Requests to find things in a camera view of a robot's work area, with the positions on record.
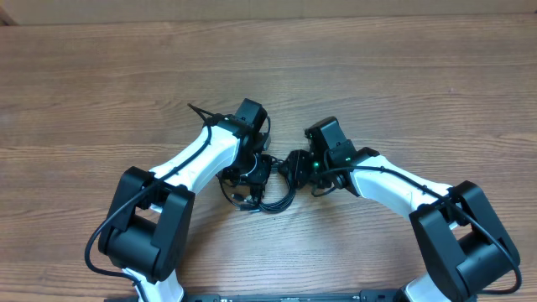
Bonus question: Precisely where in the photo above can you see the black USB cable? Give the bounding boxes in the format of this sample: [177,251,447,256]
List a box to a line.
[217,175,257,211]
[234,155,298,215]

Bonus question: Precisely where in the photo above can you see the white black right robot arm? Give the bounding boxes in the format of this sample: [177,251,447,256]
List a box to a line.
[279,143,523,301]

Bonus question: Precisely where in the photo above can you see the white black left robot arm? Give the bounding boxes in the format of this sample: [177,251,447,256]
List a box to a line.
[88,110,273,301]

